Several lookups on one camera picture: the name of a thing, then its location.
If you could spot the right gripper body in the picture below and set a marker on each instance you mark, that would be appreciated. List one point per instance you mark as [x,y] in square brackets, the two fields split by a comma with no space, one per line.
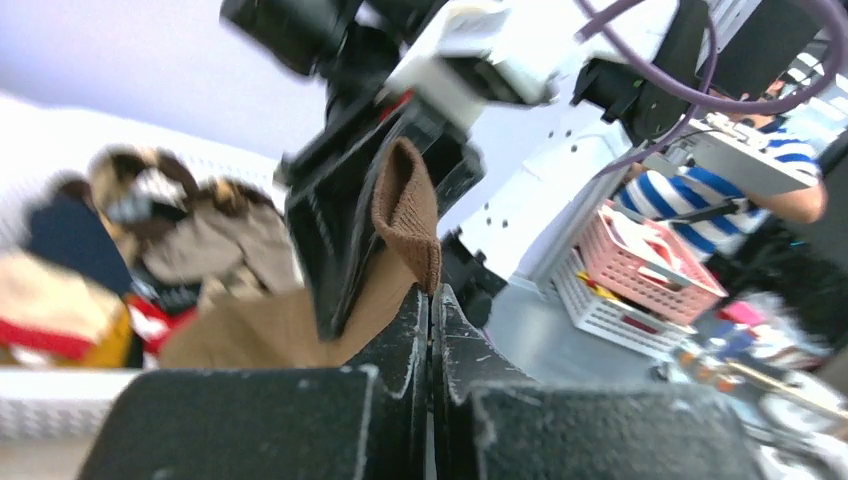
[337,161]

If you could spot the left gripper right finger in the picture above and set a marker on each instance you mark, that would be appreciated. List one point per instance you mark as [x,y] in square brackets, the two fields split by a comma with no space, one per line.
[491,421]

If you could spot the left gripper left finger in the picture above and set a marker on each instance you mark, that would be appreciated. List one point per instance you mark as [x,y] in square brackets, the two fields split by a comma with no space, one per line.
[364,420]

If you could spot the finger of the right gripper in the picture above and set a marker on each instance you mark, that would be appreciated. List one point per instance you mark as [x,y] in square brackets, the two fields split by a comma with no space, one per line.
[356,282]

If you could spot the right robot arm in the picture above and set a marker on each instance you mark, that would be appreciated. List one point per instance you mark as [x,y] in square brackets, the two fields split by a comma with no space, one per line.
[639,72]

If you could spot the white background basket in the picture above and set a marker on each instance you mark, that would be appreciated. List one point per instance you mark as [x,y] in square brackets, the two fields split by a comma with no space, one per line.
[612,319]

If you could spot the red white striped sock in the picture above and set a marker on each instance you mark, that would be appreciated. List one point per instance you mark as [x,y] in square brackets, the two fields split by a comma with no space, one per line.
[152,325]

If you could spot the pink plastic basket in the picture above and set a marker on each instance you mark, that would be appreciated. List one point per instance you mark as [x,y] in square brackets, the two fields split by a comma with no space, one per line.
[647,263]

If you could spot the navy blue sock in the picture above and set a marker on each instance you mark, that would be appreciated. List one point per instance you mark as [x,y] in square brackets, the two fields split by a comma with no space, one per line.
[68,233]

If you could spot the white plastic laundry basket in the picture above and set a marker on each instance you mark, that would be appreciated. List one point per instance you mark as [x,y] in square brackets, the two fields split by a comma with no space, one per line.
[40,141]

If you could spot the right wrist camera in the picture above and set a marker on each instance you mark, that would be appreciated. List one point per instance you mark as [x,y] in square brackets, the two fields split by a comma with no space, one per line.
[474,53]

